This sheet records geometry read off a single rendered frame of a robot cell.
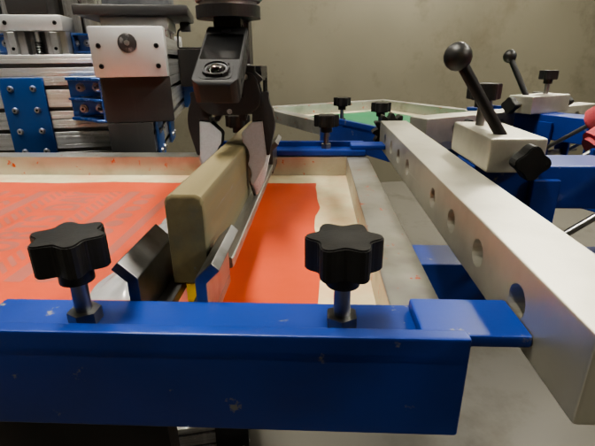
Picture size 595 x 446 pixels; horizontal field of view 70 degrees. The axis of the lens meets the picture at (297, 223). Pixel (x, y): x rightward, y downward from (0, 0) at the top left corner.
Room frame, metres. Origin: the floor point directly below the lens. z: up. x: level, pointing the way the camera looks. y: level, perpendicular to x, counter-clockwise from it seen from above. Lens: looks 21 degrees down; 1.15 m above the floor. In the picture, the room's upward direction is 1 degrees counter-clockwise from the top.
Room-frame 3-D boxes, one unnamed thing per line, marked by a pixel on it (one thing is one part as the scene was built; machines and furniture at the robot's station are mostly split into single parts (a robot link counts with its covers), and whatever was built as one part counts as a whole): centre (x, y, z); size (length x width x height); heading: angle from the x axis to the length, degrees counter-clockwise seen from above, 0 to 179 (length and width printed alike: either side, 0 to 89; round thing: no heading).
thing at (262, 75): (0.53, 0.07, 1.15); 0.09 x 0.08 x 0.12; 177
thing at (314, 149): (0.78, 0.03, 0.97); 0.30 x 0.05 x 0.07; 87
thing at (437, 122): (1.27, -0.36, 1.05); 1.08 x 0.61 x 0.23; 27
